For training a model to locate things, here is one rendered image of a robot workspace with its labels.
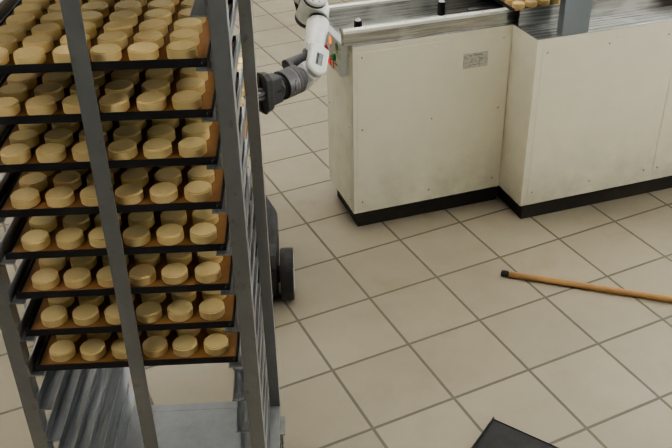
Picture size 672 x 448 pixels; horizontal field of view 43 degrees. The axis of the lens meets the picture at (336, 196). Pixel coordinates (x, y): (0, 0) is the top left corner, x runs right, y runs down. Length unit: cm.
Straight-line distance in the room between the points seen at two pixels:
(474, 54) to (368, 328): 119
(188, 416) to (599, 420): 129
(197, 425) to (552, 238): 178
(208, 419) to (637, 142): 224
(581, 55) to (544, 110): 26
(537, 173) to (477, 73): 50
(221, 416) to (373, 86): 145
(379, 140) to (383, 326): 80
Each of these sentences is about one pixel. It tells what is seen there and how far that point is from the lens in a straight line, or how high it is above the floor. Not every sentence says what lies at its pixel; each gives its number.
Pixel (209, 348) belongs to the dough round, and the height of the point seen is 88.
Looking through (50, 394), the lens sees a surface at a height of 77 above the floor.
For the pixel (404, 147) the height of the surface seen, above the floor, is 37.
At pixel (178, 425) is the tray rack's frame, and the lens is 265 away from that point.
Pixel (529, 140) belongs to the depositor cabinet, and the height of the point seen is 40.
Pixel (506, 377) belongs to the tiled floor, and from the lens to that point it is 300.
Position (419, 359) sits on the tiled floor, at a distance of 303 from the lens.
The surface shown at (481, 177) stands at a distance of 381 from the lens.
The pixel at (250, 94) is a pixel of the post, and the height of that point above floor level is 117.
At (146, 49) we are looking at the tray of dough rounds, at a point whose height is 151.
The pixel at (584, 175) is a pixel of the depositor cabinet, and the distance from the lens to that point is 384.
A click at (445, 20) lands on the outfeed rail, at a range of 343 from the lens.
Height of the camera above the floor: 201
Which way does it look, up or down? 31 degrees down
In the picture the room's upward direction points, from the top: 1 degrees counter-clockwise
